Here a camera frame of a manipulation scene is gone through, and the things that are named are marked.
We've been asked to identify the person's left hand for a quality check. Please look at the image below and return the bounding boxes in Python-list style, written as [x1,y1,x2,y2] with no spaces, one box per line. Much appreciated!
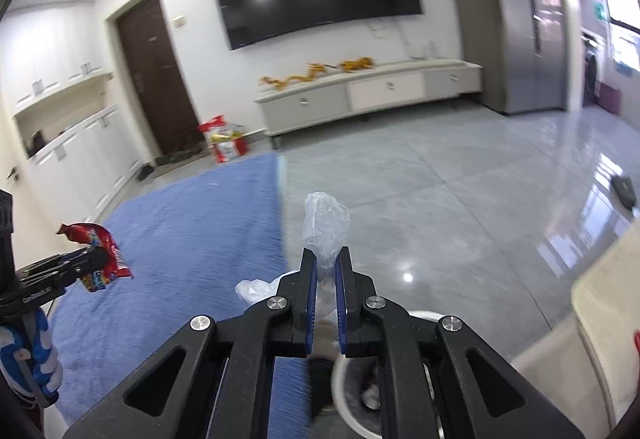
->
[0,309,63,407]

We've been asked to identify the cream coffee table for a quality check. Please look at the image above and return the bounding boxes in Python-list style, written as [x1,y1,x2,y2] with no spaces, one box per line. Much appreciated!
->
[512,231,640,439]

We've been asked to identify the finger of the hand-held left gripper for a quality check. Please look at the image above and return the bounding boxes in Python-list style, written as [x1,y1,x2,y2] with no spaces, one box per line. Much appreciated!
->
[60,246,108,287]

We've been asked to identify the purple storage box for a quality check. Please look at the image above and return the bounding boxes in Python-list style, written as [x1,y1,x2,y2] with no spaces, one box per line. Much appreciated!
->
[597,84,623,114]

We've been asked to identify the grey white television cabinet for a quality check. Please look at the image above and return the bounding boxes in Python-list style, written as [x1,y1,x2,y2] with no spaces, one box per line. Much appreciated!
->
[254,59,483,150]

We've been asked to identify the grey refrigerator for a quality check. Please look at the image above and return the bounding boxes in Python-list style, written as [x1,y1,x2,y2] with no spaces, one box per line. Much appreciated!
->
[437,0,571,116]

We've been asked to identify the white wall cabinets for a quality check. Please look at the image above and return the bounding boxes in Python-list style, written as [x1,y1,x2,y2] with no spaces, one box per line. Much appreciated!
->
[0,4,108,104]

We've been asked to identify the glass sliding door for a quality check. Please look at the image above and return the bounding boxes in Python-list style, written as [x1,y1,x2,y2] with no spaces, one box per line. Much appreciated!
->
[575,0,640,114]

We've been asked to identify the red gift bag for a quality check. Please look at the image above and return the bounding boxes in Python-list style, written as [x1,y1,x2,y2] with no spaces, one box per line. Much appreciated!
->
[199,115,249,164]

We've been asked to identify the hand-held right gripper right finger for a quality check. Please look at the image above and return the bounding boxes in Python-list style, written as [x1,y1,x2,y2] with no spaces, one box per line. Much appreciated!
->
[336,246,586,439]

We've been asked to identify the small golden ornament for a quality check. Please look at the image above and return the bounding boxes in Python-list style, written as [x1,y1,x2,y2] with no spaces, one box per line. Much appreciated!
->
[340,56,377,74]

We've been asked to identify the blue rug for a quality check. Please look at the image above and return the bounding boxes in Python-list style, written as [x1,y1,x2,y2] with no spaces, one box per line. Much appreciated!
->
[47,154,311,439]

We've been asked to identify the white low cabinets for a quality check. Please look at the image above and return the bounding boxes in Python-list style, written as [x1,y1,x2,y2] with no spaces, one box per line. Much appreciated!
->
[12,104,151,220]

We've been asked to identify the red snack packet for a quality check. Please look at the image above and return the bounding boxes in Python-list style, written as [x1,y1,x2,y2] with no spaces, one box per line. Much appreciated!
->
[56,222,135,294]

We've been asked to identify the dark flat floor device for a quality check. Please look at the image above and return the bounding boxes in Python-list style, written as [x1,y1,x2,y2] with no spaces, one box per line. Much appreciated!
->
[612,176,638,208]

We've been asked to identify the dark brown door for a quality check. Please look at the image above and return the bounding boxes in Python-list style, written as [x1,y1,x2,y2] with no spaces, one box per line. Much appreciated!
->
[115,0,207,160]

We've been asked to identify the white plastic bag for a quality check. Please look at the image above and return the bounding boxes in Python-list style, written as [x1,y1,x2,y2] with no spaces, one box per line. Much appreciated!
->
[235,192,352,315]

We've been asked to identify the doormat with shoes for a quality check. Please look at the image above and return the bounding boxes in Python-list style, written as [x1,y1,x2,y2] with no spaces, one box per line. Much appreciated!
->
[154,143,207,168]

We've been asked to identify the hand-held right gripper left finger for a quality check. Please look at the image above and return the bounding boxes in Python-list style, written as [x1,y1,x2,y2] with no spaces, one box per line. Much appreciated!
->
[62,246,318,439]

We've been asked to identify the white round trash bin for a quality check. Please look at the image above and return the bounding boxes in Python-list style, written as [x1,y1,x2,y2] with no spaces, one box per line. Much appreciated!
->
[331,308,451,439]

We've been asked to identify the long golden dragon ornament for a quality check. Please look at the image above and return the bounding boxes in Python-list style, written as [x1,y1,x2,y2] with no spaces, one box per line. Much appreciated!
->
[258,63,341,92]

